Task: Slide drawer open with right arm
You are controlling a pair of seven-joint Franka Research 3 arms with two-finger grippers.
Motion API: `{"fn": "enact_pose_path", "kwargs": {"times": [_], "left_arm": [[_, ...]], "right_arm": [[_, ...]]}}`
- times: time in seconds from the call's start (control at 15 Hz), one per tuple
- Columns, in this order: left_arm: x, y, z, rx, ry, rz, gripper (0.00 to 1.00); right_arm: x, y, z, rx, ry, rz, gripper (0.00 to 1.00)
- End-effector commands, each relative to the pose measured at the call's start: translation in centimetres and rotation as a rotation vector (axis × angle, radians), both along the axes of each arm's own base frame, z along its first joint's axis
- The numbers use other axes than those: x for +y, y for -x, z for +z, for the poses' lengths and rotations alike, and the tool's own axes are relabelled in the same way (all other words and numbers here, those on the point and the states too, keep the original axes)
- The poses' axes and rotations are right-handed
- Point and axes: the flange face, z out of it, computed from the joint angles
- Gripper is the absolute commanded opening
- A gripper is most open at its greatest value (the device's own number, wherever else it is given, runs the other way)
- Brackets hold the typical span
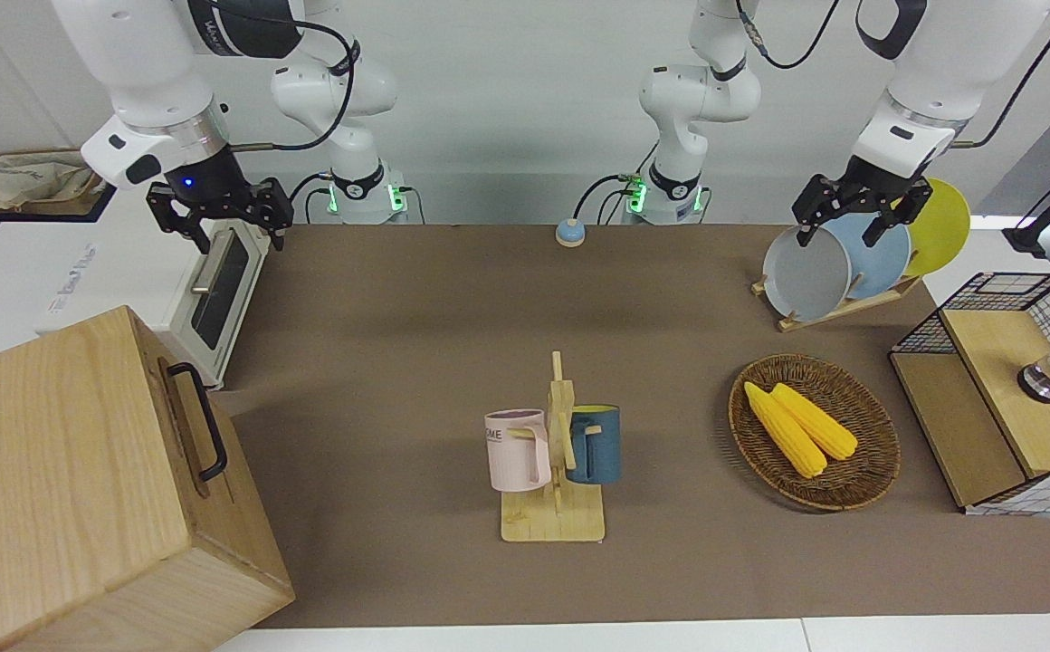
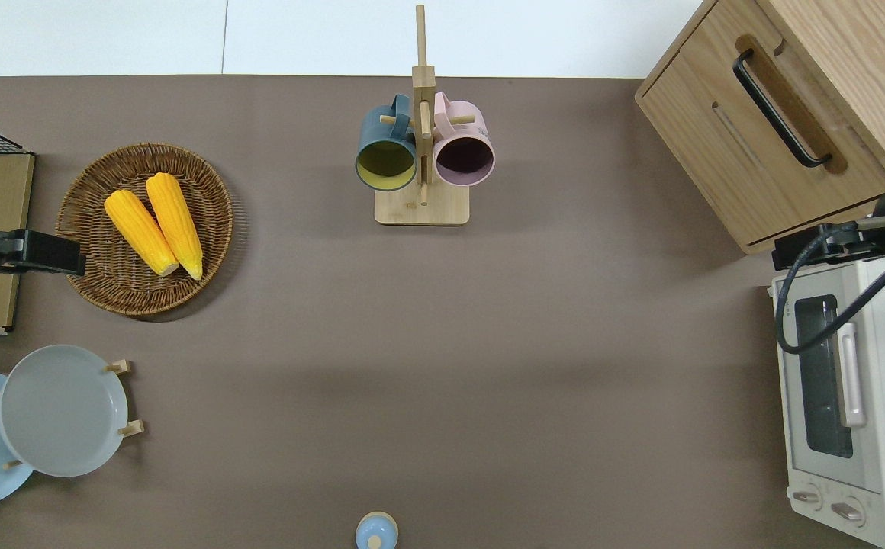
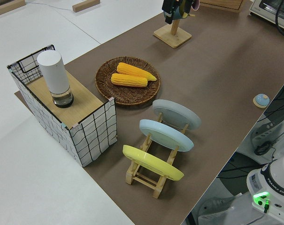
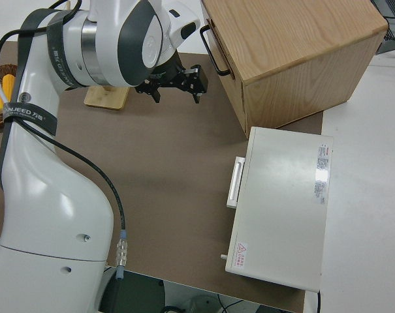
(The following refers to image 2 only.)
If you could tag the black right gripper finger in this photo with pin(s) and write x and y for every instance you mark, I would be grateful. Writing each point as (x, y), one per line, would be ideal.
(797, 254)

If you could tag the wooden plate rack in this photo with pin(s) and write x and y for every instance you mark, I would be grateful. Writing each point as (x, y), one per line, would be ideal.
(123, 366)

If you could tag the grey plate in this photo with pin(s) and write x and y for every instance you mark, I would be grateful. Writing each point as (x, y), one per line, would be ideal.
(61, 412)

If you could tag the brown wicker basket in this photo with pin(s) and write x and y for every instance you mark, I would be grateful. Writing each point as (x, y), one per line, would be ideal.
(107, 282)

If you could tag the light wooden drawer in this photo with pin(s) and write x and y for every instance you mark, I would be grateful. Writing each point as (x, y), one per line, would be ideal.
(858, 183)

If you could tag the yellow corn cob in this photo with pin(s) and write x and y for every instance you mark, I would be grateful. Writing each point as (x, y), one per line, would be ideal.
(175, 221)
(141, 232)

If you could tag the wooden mug tree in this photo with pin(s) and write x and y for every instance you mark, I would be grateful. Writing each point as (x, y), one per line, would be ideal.
(421, 210)

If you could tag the pink mug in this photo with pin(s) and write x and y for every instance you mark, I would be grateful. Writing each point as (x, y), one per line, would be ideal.
(481, 133)

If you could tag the dark teal mug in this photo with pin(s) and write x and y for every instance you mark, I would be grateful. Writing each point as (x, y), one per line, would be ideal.
(375, 130)

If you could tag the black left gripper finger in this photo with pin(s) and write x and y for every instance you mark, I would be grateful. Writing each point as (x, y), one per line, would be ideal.
(57, 255)

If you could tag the small blue round bell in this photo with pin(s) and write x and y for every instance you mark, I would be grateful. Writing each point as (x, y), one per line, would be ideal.
(376, 530)

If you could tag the light wooden cabinet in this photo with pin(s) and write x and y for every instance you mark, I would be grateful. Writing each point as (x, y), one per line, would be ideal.
(870, 61)

